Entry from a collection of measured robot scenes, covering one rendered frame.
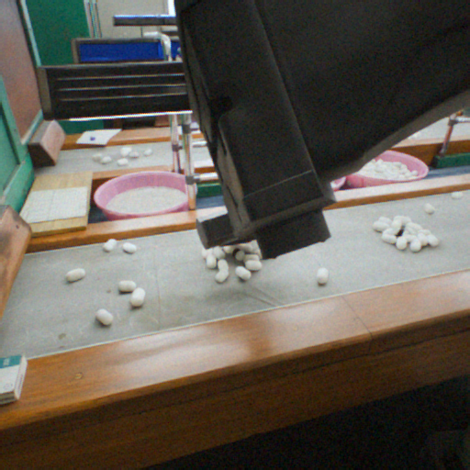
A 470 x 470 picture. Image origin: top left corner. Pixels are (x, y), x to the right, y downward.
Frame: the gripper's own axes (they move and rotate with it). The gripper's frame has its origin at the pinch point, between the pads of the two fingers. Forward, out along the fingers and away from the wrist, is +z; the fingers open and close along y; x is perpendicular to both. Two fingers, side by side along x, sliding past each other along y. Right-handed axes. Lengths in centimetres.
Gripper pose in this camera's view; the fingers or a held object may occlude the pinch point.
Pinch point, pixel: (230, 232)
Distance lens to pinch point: 82.3
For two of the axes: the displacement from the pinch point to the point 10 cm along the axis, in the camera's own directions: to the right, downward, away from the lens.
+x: 1.8, 9.8, -1.1
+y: -9.6, 1.4, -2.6
